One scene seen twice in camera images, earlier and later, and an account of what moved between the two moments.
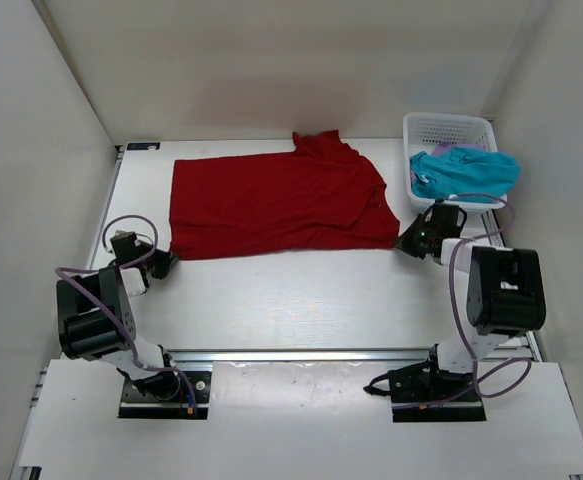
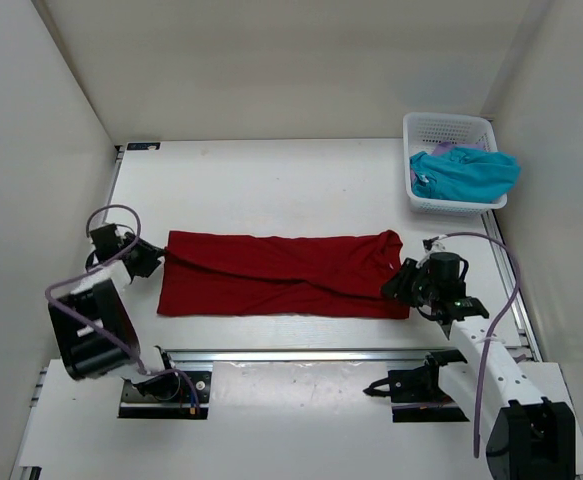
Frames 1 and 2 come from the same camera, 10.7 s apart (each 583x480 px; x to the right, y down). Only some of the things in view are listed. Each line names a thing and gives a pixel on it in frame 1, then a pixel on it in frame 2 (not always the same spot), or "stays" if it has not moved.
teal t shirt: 463,175 stays
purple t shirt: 446,147 stays
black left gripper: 166,261 stays
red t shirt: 322,196 to 334,276
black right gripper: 406,242 to 398,288
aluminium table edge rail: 323,356 stays
